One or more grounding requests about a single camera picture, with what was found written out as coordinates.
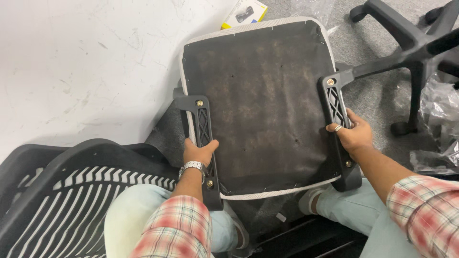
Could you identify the black plastic chair part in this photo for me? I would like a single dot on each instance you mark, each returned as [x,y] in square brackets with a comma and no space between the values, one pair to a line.
[308,240]

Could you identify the black plastic chair armrest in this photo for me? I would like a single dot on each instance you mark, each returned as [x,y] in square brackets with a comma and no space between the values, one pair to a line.
[203,122]
[335,104]

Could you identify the yellow white cardboard box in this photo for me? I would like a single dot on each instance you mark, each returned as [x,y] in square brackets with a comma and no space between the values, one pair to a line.
[244,14]

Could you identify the black slatted chair backrest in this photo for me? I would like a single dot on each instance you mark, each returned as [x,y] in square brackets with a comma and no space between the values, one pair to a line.
[71,186]

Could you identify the clear plastic wrap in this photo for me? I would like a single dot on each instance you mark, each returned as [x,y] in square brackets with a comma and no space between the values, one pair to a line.
[312,10]

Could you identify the black chair seat cushion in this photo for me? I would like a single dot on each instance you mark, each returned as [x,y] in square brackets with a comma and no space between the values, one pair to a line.
[261,107]

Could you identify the clear crumpled plastic bag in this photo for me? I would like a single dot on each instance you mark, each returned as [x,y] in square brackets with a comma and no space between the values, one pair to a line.
[439,107]

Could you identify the silver metal wristwatch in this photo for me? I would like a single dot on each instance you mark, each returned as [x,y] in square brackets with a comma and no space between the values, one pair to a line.
[193,166]

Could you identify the black star chair base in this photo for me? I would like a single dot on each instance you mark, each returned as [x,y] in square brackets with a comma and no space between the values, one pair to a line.
[417,53]

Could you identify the person's right hand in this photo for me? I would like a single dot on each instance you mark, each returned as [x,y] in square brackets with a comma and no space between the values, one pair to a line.
[356,136]

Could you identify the person's left hand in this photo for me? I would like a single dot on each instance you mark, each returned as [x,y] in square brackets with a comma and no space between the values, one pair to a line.
[195,153]

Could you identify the white paper scrap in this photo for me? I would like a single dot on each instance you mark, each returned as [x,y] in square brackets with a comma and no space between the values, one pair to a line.
[281,217]

